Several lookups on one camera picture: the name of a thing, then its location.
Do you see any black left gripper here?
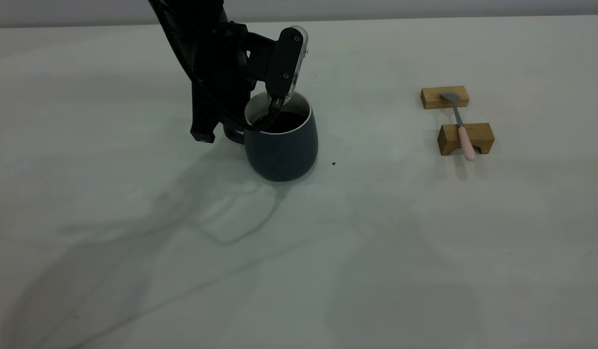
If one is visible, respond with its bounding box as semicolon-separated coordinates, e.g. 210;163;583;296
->
189;20;261;144

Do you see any pink handled metal spoon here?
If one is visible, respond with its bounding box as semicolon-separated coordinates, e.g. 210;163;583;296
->
440;92;476;162

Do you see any dark grey coffee mug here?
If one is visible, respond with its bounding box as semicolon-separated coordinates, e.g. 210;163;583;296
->
225;90;319;183

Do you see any arched wooden block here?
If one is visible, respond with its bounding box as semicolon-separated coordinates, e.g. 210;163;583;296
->
437;123;495;156

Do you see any black braided camera cable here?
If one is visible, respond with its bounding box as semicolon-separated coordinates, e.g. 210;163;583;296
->
148;0;286;132

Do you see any flat wooden block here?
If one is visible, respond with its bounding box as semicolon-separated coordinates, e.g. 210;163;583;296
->
421;86;470;110

